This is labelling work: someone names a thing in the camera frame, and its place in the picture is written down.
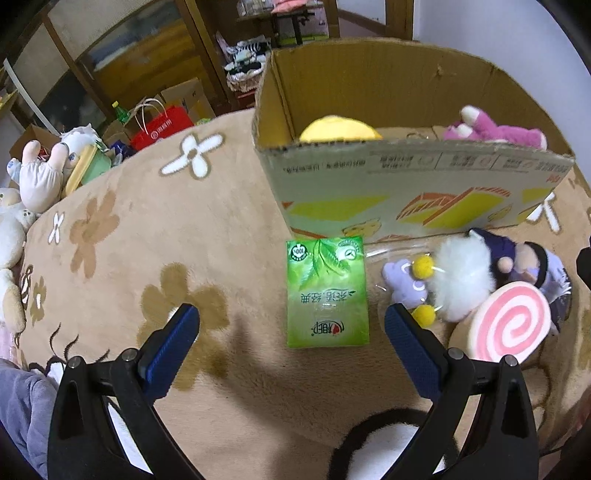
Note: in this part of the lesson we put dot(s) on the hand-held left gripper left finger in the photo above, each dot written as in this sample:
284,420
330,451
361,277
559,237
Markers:
173,350

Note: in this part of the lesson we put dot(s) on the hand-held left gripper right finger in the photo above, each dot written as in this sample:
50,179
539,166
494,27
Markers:
411,350

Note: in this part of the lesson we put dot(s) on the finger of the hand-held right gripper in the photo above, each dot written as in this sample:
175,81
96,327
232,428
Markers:
585,263

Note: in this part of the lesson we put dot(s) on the doll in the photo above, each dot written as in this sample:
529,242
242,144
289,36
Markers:
526,263

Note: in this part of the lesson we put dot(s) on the purple toy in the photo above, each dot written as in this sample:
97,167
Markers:
401,281

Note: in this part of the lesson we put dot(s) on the white fluffy toy yellow pom-poms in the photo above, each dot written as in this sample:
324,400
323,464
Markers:
461,277

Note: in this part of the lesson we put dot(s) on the pink swirl roll plush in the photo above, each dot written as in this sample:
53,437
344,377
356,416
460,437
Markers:
508,323

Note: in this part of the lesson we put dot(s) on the green tea packet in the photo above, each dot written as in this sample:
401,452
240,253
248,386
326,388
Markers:
323,300

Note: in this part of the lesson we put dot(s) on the printed cardboard box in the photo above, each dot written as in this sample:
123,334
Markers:
369,184

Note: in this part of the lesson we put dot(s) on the brown flower print blanket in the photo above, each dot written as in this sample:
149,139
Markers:
138,258

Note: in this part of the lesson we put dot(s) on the person's purple grey clothing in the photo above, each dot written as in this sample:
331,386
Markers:
23,415

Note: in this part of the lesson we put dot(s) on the cream teddy plush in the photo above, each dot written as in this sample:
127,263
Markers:
9,240

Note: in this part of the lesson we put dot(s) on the green box with yellow lid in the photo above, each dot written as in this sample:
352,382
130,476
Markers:
87,170

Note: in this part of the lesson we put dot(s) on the red paper bag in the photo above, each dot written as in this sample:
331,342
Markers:
161,129

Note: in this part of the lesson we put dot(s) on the yellow plush toy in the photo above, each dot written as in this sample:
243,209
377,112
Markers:
337,129

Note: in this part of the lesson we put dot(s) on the white plush toy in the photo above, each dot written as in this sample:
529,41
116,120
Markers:
81,136

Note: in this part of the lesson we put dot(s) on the green plastic bottle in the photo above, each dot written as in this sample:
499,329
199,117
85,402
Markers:
122,113

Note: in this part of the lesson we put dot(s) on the plain cardboard box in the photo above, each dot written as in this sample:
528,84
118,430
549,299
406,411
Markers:
32,138
189,99

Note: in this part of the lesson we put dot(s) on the wicker basket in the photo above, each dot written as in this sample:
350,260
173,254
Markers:
244,83

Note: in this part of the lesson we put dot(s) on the wooden glass door cabinet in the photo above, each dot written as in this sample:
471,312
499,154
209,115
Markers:
138,50

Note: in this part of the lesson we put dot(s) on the white pole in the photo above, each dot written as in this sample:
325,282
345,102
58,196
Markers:
21,87

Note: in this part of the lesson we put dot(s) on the black white striped plush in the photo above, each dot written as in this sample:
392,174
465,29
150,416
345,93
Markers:
247,55

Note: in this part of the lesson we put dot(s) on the wooden shelf unit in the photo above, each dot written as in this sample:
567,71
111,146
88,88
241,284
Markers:
295,23

